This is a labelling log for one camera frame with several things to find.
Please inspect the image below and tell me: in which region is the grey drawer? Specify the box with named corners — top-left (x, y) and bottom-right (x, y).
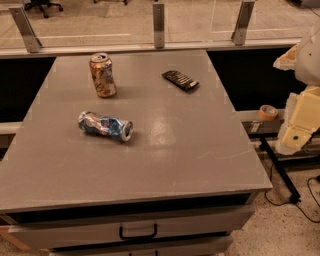
top-left (49, 236), bottom-right (233, 256)
top-left (9, 205), bottom-right (254, 249)

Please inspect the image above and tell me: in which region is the black chocolate bar wrapper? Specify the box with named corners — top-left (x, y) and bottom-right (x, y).
top-left (161, 70), bottom-right (200, 92)

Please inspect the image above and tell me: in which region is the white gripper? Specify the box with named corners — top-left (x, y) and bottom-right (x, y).
top-left (273, 20), bottom-right (320, 155)

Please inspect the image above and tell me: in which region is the orange soda can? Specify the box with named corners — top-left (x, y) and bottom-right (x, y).
top-left (89, 53), bottom-right (117, 98)

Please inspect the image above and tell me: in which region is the black office chair base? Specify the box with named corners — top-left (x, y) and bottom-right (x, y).
top-left (24, 0), bottom-right (64, 19)

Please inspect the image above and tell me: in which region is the black cable on floor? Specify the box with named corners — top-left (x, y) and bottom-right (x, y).
top-left (264, 163), bottom-right (320, 224)

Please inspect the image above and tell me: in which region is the right metal bracket post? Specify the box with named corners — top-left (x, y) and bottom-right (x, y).
top-left (231, 0), bottom-right (255, 46)

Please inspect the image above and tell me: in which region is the black stand leg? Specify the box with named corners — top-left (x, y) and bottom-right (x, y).
top-left (260, 137), bottom-right (300, 204)

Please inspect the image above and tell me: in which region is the grey upper drawer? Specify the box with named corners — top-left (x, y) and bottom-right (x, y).
top-left (9, 205), bottom-right (254, 249)

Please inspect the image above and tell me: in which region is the grey lower drawer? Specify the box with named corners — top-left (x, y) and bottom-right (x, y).
top-left (49, 236), bottom-right (233, 256)

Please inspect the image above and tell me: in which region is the roll of masking tape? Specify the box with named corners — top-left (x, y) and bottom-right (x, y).
top-left (258, 105), bottom-right (278, 121)

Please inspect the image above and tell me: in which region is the crushed blue soda can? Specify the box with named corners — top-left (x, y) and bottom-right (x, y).
top-left (78, 111), bottom-right (133, 142)

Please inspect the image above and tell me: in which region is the metal bracket post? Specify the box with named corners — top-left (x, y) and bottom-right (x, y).
top-left (231, 0), bottom-right (255, 46)
top-left (153, 3), bottom-right (165, 49)
top-left (9, 6), bottom-right (42, 53)

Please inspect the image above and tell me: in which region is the middle metal bracket post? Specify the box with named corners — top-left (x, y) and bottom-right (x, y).
top-left (153, 3), bottom-right (165, 49)

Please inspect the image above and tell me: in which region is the left metal bracket post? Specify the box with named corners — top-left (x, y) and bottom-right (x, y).
top-left (9, 6), bottom-right (42, 53)

